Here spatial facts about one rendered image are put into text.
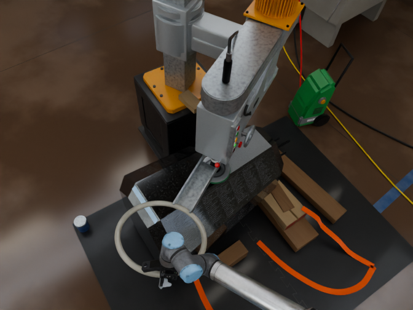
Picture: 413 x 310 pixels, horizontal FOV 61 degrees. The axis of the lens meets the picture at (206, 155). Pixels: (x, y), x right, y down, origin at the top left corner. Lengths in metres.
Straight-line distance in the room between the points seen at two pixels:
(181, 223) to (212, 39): 1.23
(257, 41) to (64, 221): 2.23
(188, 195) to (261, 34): 1.01
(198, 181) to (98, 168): 1.55
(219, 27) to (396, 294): 2.49
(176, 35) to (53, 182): 1.83
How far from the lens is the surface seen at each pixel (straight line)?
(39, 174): 3.66
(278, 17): 2.17
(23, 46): 4.98
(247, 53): 1.96
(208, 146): 2.09
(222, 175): 2.41
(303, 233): 3.17
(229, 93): 1.74
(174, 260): 1.55
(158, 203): 2.08
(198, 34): 2.51
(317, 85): 3.61
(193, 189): 2.15
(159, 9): 2.52
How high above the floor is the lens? 2.92
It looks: 56 degrees down
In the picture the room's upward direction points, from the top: 5 degrees clockwise
